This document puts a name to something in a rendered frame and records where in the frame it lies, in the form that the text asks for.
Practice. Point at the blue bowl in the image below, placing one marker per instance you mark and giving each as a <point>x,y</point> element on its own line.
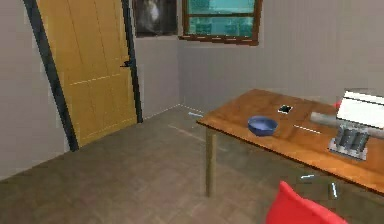
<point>262,125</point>

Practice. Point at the brown wooden table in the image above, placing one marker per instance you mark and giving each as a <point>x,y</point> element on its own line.
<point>266,133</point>

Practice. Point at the brown framed window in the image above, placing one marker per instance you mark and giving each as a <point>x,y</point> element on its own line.
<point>221,20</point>

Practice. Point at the yellow wooden room door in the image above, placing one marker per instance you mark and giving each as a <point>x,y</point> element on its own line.
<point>90,66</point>

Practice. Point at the white pencil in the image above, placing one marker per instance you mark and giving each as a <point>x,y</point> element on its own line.
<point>306,129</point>

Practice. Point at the grey baseball bat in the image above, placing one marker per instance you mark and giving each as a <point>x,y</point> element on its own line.
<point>325,119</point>

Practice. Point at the red chair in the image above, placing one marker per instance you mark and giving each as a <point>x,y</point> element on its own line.
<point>296,208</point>

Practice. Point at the small red object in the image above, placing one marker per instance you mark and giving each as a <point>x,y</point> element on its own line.
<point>338,105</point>

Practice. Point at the white open book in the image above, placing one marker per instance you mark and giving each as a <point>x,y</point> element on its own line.
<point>361,110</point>

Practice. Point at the dark framed wall picture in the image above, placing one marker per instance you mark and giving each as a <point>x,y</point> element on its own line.
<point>155,16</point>

